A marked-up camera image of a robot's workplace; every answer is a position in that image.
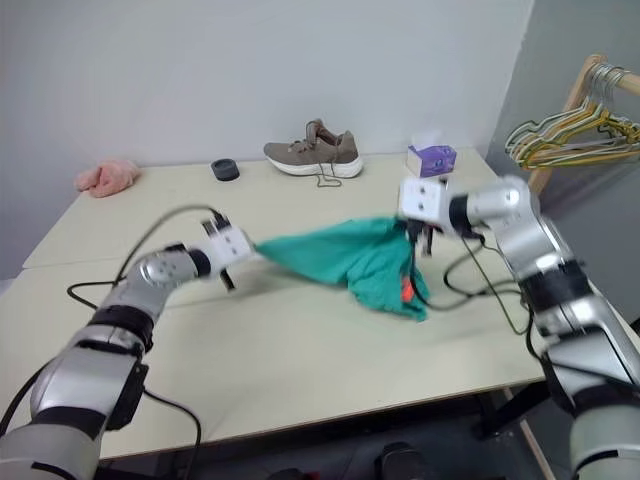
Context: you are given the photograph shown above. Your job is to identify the dark rounded shape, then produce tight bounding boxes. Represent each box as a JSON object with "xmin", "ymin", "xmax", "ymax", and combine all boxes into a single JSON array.
[{"xmin": 379, "ymin": 442, "xmax": 427, "ymax": 480}]

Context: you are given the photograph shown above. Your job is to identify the green shorts with orange drawstring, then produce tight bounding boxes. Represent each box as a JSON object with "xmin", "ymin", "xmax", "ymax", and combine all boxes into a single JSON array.
[{"xmin": 255, "ymin": 214, "xmax": 431, "ymax": 322}]

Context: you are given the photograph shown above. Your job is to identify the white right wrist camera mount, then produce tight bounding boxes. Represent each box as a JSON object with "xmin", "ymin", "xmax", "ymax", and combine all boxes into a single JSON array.
[{"xmin": 397, "ymin": 176, "xmax": 451, "ymax": 227}]

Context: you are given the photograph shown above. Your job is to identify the pink cloth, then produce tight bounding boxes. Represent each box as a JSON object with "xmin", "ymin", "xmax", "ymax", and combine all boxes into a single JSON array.
[{"xmin": 74, "ymin": 158, "xmax": 142, "ymax": 200}]

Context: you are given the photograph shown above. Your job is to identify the wooden clothes rack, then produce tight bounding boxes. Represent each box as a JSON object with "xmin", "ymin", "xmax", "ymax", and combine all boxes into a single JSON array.
[{"xmin": 527, "ymin": 53, "xmax": 640, "ymax": 194}]

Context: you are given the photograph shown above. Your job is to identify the brown sneaker with white sole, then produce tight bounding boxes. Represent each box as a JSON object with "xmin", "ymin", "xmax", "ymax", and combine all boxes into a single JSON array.
[{"xmin": 263, "ymin": 118, "xmax": 364, "ymax": 190}]

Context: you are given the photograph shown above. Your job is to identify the purple and white tissue box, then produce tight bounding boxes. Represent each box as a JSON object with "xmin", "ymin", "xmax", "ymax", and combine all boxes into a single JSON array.
[{"xmin": 405, "ymin": 130, "xmax": 459, "ymax": 179}]

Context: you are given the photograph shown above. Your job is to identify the yellow wire hanger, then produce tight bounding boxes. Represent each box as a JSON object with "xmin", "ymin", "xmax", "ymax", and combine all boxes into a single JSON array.
[{"xmin": 514, "ymin": 74, "xmax": 640, "ymax": 170}]

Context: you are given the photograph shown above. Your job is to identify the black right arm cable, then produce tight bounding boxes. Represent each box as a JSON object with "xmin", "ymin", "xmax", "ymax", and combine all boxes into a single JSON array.
[{"xmin": 409, "ymin": 224, "xmax": 532, "ymax": 337}]

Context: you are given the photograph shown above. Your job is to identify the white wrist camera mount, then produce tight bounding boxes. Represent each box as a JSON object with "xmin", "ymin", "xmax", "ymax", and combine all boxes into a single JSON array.
[
  {"xmin": 397, "ymin": 176, "xmax": 451, "ymax": 227},
  {"xmin": 201, "ymin": 213, "xmax": 257, "ymax": 277}
]

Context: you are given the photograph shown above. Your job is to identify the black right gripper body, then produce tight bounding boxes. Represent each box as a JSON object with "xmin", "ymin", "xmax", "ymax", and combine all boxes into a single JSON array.
[{"xmin": 405, "ymin": 218, "xmax": 444, "ymax": 240}]

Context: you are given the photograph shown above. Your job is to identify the green wire hanger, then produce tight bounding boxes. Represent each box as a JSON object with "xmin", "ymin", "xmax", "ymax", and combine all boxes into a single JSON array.
[{"xmin": 524, "ymin": 89, "xmax": 640, "ymax": 169}]

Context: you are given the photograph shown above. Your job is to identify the black round dish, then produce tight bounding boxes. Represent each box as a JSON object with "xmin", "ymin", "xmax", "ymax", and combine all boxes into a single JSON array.
[{"xmin": 210, "ymin": 158, "xmax": 242, "ymax": 182}]

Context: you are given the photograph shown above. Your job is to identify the black table frame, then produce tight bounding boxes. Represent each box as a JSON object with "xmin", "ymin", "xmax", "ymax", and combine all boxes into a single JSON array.
[{"xmin": 478, "ymin": 383, "xmax": 551, "ymax": 442}]

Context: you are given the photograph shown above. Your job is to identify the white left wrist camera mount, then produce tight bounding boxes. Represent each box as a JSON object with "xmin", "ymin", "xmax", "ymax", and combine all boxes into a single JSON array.
[{"xmin": 201, "ymin": 213, "xmax": 257, "ymax": 277}]

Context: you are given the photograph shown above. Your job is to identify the clothes hangers on rack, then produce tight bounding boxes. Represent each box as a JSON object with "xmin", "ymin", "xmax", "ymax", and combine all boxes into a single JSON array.
[{"xmin": 504, "ymin": 64, "xmax": 640, "ymax": 166}]

